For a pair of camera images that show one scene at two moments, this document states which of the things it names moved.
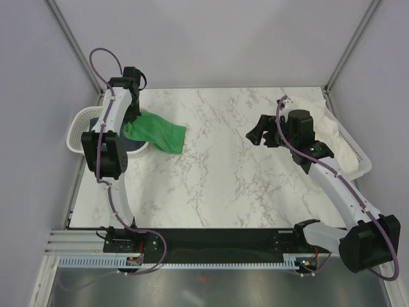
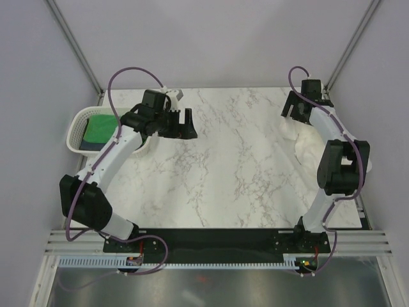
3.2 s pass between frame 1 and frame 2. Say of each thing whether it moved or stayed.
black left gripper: moved
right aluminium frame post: stayed
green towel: moved
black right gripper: moved
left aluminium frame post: stayed
